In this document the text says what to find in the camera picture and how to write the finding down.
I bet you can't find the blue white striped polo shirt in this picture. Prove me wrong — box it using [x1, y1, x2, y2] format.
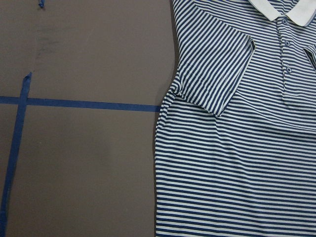
[155, 0, 316, 237]

